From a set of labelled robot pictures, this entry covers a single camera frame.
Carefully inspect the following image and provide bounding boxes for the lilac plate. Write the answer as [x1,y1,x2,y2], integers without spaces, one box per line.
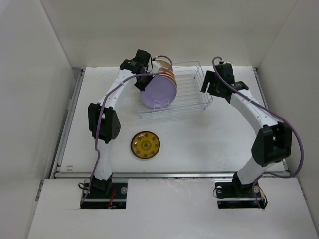
[140,76,177,109]

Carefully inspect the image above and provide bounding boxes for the pink plate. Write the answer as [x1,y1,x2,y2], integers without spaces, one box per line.
[161,67,176,80]

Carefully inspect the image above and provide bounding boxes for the tan plate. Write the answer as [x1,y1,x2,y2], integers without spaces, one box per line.
[160,70,177,87]

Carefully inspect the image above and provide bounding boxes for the cream bear plate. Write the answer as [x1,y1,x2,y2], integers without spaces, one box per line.
[156,59,172,71]

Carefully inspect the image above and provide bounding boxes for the small yellow patterned plate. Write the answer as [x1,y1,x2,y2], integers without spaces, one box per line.
[130,131,160,160]

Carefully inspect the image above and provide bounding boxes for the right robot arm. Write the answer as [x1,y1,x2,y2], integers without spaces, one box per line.
[201,61,292,198]

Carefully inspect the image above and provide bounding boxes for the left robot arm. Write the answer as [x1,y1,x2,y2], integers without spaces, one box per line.
[83,49,159,198]

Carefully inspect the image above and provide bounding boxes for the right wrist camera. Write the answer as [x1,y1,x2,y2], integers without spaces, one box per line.
[218,58,232,65]

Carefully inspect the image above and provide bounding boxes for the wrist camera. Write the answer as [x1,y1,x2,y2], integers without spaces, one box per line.
[218,58,232,65]
[148,58,162,74]

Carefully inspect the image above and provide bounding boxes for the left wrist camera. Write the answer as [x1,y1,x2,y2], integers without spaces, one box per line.
[148,58,162,74]

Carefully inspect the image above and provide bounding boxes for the white wire dish rack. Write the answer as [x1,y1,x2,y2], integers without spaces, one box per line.
[135,61,213,121]

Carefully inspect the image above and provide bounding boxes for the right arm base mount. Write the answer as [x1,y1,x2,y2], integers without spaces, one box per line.
[213,181,268,210]

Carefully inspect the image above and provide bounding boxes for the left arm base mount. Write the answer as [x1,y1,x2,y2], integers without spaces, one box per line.
[78,178,128,209]

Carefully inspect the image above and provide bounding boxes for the aluminium frame rail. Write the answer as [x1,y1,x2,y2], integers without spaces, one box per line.
[49,67,291,180]

